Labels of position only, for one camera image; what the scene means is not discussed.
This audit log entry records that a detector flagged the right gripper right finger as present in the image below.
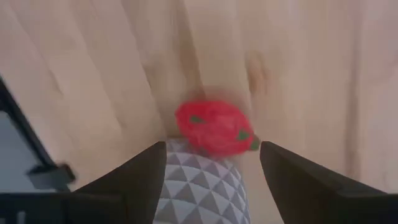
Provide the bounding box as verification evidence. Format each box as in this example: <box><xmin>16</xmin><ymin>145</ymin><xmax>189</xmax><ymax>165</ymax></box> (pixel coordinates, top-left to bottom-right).
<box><xmin>260</xmin><ymin>141</ymin><xmax>386</xmax><ymax>224</ymax></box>

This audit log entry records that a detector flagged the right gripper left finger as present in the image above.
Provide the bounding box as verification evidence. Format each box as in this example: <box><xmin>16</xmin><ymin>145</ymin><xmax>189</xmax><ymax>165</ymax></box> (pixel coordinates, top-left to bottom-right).
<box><xmin>74</xmin><ymin>141</ymin><xmax>167</xmax><ymax>224</ymax></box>

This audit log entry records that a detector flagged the red toy dragon fruit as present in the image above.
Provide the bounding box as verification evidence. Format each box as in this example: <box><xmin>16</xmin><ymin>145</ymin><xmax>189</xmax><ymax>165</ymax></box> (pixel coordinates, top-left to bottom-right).
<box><xmin>175</xmin><ymin>99</ymin><xmax>261</xmax><ymax>158</ymax></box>

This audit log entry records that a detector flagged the white triangle-patterned pot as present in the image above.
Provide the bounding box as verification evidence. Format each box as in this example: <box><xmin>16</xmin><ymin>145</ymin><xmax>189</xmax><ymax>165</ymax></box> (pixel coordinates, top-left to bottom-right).
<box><xmin>153</xmin><ymin>138</ymin><xmax>251</xmax><ymax>224</ymax></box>

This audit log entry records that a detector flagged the black aluminium table frame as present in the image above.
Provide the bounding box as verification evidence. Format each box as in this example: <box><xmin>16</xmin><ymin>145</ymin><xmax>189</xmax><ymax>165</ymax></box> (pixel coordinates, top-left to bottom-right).
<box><xmin>0</xmin><ymin>74</ymin><xmax>76</xmax><ymax>194</ymax></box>

